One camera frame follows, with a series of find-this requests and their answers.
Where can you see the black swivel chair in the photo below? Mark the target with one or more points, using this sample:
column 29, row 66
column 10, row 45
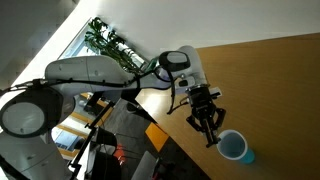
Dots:
column 106, row 166

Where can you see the dark pen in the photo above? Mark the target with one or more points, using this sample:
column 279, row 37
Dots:
column 210, row 144

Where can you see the small orange red object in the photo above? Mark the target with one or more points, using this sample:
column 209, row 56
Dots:
column 120, row 154

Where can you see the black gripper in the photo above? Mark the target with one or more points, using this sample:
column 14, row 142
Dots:
column 200, row 98

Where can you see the black tripod stand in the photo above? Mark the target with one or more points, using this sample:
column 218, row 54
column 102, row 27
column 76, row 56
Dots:
column 94, row 100

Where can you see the green potted plant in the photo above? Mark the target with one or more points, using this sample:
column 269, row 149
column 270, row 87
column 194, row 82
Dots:
column 106, row 43

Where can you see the grey chair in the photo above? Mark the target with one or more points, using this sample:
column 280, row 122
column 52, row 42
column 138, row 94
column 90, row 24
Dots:
column 145, row 166

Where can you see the blue paper cup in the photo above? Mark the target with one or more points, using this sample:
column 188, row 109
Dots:
column 231, row 146

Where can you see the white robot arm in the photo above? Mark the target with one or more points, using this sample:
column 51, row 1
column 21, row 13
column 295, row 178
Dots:
column 86, row 70

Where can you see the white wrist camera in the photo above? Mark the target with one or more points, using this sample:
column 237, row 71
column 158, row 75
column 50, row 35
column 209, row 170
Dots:
column 216, row 92

